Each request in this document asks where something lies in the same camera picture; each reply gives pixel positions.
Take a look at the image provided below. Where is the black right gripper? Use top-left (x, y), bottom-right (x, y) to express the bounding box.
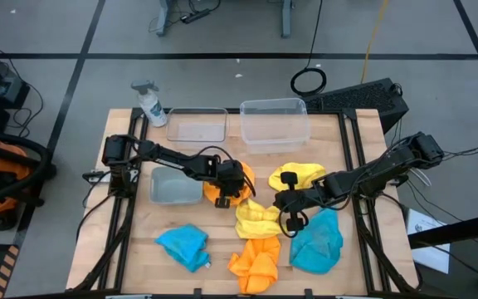
top-left (274, 171), bottom-right (336, 233)

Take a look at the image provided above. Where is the grey plastic basket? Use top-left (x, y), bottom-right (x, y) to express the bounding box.
top-left (149, 165), bottom-right (205, 206)

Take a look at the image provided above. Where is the small blue microfiber towel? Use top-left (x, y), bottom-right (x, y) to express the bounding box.
top-left (154, 223), bottom-right (212, 274)

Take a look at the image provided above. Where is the white spray bottle grey trigger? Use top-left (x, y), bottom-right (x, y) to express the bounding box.
top-left (129, 79), bottom-right (168, 128)

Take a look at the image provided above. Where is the yellow microfiber towel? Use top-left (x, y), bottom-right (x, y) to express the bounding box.
top-left (267, 161), bottom-right (327, 193)
top-left (233, 198), bottom-right (284, 241)

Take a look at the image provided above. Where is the yellow cable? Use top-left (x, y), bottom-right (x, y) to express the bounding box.
top-left (359, 0), bottom-right (391, 84)

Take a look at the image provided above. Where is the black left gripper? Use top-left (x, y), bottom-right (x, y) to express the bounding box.
top-left (212, 159), bottom-right (257, 209)

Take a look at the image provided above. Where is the grey desk leg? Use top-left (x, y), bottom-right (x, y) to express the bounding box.
top-left (280, 0), bottom-right (295, 39)
top-left (155, 0), bottom-right (172, 37)

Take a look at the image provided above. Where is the black aluminium table frame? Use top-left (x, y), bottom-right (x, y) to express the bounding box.
top-left (72, 106), bottom-right (425, 299)

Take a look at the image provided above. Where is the black keyboard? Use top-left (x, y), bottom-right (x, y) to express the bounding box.
top-left (303, 77), bottom-right (410, 135)

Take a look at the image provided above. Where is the white paper sheet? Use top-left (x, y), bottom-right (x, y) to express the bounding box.
top-left (405, 208), bottom-right (451, 275)

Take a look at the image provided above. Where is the shallow clear plastic bin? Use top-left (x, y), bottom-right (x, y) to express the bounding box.
top-left (165, 106), bottom-right (230, 145)

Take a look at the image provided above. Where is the large blue microfiber towel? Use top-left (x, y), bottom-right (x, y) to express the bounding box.
top-left (288, 207), bottom-right (344, 276)

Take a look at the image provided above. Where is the black power strip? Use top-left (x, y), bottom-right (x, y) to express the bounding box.
top-left (179, 8), bottom-right (212, 25)

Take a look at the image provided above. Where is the orange microfiber towel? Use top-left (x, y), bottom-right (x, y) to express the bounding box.
top-left (202, 160), bottom-right (256, 208)
top-left (227, 235), bottom-right (282, 295)

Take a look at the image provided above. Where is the tall clear plastic bin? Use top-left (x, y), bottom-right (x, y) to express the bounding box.
top-left (239, 97), bottom-right (311, 155)

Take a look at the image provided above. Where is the black coiled cable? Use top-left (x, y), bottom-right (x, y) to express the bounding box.
top-left (290, 0), bottom-right (328, 97)

